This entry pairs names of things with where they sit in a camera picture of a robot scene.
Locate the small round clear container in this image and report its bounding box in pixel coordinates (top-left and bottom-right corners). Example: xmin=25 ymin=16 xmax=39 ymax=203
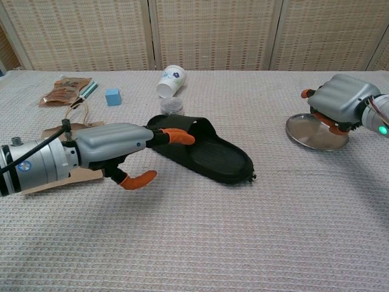
xmin=160 ymin=97 xmax=185 ymax=116

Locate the brown snack pouch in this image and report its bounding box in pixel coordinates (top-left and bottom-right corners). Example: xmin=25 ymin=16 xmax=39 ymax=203
xmin=38 ymin=76 xmax=93 ymax=107

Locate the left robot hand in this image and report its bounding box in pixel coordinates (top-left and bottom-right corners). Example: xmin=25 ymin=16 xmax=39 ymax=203
xmin=72 ymin=122 xmax=196 ymax=191

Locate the black slipper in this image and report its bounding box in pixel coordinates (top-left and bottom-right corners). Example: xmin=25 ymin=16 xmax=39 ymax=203
xmin=145 ymin=114 xmax=258 ymax=185

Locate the brown paper bag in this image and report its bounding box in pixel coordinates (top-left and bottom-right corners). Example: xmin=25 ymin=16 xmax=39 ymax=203
xmin=21 ymin=100 xmax=106 ymax=195

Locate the woven fringed tablecloth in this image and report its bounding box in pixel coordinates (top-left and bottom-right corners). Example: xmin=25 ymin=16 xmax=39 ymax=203
xmin=0 ymin=69 xmax=389 ymax=292

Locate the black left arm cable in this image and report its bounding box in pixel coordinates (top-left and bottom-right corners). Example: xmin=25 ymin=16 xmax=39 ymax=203
xmin=0 ymin=119 xmax=71 ymax=176

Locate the blue cube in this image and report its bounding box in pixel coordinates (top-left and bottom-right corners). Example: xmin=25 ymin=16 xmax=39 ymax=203
xmin=105 ymin=88 xmax=122 ymax=106

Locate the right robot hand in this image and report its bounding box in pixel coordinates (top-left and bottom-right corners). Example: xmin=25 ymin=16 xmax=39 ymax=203
xmin=300 ymin=74 xmax=382 ymax=134

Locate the round steel plate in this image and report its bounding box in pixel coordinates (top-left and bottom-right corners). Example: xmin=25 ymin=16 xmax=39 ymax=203
xmin=285 ymin=113 xmax=349 ymax=151

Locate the white paper cup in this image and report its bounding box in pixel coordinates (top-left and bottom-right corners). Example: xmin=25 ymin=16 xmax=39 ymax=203
xmin=156 ymin=64 xmax=187 ymax=100

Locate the bamboo folding screen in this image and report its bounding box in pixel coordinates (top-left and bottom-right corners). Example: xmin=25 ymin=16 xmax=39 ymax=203
xmin=0 ymin=0 xmax=389 ymax=72

